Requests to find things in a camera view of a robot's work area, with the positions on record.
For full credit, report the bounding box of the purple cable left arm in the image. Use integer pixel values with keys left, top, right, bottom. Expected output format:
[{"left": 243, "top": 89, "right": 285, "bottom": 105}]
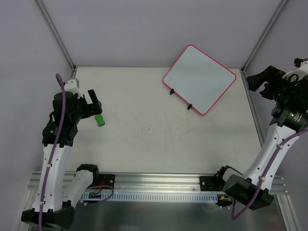
[{"left": 38, "top": 73, "right": 67, "bottom": 229}]

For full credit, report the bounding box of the pink framed whiteboard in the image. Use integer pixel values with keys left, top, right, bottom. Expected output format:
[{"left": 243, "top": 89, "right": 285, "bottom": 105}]
[{"left": 162, "top": 45, "right": 237, "bottom": 115}]

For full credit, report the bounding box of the white slotted cable duct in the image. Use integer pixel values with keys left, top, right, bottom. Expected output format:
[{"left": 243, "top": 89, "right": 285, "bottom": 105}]
[{"left": 80, "top": 192, "right": 218, "bottom": 203}]

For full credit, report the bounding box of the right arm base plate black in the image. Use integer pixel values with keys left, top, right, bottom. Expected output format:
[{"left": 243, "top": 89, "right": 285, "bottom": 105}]
[{"left": 199, "top": 176, "right": 226, "bottom": 192}]

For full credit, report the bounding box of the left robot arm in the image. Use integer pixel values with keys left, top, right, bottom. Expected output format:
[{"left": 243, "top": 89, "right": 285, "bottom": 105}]
[{"left": 21, "top": 90, "right": 103, "bottom": 229}]

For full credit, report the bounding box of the green bone-shaped eraser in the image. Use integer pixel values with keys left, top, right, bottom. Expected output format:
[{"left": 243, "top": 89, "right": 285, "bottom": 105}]
[{"left": 94, "top": 114, "right": 105, "bottom": 127}]

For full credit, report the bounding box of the left frame post aluminium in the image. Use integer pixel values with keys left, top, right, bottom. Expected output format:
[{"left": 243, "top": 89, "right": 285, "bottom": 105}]
[{"left": 34, "top": 0, "right": 76, "bottom": 71}]

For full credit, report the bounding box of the frame post aluminium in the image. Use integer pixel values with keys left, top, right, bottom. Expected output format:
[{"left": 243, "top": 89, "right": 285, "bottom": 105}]
[
  {"left": 241, "top": 0, "right": 289, "bottom": 72},
  {"left": 34, "top": 0, "right": 76, "bottom": 71}
]

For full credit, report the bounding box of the right frame post aluminium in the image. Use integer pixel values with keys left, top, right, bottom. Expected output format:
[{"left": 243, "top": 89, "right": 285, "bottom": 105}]
[{"left": 241, "top": 0, "right": 289, "bottom": 72}]

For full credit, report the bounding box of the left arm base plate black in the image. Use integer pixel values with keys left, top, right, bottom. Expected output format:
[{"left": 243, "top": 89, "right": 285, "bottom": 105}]
[{"left": 99, "top": 174, "right": 116, "bottom": 188}]

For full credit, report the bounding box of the aluminium front rail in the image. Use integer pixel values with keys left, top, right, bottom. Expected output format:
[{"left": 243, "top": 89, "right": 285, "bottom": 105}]
[{"left": 28, "top": 171, "right": 289, "bottom": 195}]

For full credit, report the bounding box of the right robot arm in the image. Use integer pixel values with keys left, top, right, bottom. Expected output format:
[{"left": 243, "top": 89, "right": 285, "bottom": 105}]
[{"left": 215, "top": 61, "right": 308, "bottom": 210}]

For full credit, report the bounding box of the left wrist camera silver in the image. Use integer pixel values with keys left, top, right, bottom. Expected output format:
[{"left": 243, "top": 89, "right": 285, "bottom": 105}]
[{"left": 64, "top": 78, "right": 83, "bottom": 99}]

